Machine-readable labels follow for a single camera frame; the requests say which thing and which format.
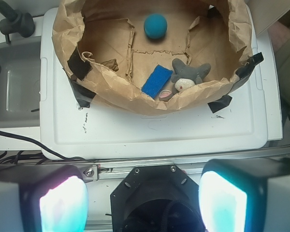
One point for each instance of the grey plush toy animal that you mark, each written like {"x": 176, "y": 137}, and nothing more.
{"x": 184, "y": 77}

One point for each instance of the aluminium frame rail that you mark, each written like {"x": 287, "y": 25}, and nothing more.
{"x": 192, "y": 165}

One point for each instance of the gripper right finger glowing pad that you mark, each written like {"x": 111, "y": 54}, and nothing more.
{"x": 246, "y": 195}

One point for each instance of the blue ball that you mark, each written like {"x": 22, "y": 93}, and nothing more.
{"x": 155, "y": 26}

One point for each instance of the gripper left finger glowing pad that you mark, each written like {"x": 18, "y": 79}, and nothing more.
{"x": 42, "y": 198}

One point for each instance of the dark grey toy faucet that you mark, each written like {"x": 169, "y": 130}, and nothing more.
{"x": 15, "y": 22}

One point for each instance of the brown paper bag basin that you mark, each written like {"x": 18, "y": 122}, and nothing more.
{"x": 89, "y": 32}

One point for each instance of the blue sponge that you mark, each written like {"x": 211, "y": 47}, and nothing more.
{"x": 157, "y": 79}

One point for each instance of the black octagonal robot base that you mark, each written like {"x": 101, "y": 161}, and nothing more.
{"x": 156, "y": 199}

